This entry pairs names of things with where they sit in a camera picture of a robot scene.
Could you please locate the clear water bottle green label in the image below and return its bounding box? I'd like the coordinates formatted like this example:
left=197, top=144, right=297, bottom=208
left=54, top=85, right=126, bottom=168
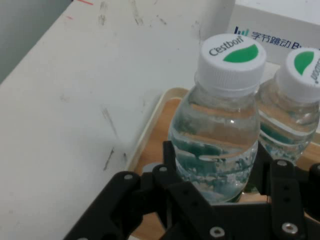
left=256, top=47, right=320, bottom=166
left=167, top=33, right=267, bottom=205

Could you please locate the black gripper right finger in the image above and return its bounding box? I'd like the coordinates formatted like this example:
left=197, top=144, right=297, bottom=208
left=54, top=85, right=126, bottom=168
left=249, top=143, right=320, bottom=240

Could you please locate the white box with blue side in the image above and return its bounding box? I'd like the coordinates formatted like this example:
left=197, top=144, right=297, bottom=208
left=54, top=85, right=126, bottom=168
left=223, top=0, right=320, bottom=66

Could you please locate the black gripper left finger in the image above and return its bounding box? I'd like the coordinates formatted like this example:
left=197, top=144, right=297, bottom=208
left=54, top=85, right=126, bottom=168
left=62, top=140, right=219, bottom=240

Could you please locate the wooden tray with cream rim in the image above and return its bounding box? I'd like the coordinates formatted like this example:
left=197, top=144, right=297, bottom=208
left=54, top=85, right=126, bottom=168
left=124, top=87, right=320, bottom=240

